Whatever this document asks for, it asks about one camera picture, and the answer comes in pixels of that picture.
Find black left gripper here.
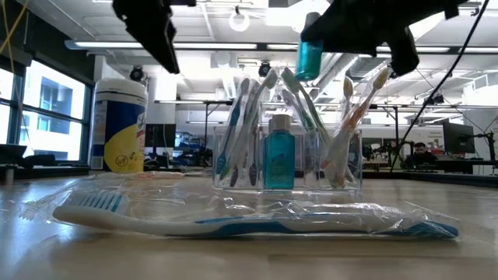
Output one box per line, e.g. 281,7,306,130
111,0,198,75

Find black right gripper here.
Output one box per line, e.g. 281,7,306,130
300,0,468,78

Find orange white toothbrush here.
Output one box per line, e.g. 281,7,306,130
88,170,184,182
321,66,391,188
324,75,356,189

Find blue white toothbrush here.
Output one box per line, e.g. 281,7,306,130
21,188,461,240
215,76,251,177
219,68,280,188

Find purple white toothbrush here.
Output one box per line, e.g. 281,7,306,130
247,79,261,187

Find long ceiling light bar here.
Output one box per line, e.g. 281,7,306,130
64,40,498,55

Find dark background screen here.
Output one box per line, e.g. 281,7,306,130
144,123,177,149

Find disinfecting wipes canister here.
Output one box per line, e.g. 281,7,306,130
89,78,149,174

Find large glass window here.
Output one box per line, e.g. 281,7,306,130
0,58,95,165

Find person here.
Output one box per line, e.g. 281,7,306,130
403,141,440,170

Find clear acrylic organizer box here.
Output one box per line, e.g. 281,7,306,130
212,124,363,195

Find black computer monitor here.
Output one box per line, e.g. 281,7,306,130
443,121,476,155

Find silver ventilation duct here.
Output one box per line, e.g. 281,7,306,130
324,52,390,82

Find white ceiling ring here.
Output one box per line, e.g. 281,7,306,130
228,10,251,33

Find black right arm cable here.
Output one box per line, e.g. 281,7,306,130
388,0,492,170

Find yellow cable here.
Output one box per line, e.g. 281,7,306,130
0,0,30,77

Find black aluminium table frame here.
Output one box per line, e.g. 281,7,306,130
0,164,498,191

